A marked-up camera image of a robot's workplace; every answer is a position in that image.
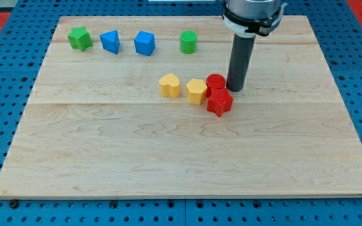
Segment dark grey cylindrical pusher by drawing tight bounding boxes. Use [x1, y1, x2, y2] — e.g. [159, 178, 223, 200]
[226, 35, 256, 92]

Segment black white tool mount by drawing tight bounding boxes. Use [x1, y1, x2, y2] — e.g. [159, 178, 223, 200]
[222, 2, 287, 38]

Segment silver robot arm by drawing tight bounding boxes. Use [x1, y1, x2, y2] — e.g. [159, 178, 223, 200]
[222, 0, 287, 92]

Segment red cylinder block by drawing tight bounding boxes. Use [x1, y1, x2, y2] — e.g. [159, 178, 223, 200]
[206, 73, 226, 97]

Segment green cylinder block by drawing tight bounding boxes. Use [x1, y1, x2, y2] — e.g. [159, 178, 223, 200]
[180, 30, 197, 54]

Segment red star block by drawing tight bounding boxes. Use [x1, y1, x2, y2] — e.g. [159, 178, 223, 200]
[207, 88, 233, 117]

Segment yellow hexagon block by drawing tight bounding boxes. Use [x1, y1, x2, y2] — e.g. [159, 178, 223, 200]
[186, 78, 207, 105]

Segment yellow heart block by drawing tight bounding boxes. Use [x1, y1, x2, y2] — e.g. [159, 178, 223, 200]
[159, 73, 180, 98]

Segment blue cube block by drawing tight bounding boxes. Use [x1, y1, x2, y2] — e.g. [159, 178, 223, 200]
[134, 31, 155, 56]

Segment blue triangle block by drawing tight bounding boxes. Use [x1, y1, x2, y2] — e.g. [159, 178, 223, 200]
[100, 30, 120, 55]

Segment light wooden board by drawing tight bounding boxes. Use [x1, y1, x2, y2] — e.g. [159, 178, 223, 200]
[0, 16, 362, 200]

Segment green star block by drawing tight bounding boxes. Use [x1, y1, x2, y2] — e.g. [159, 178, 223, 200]
[67, 26, 93, 51]

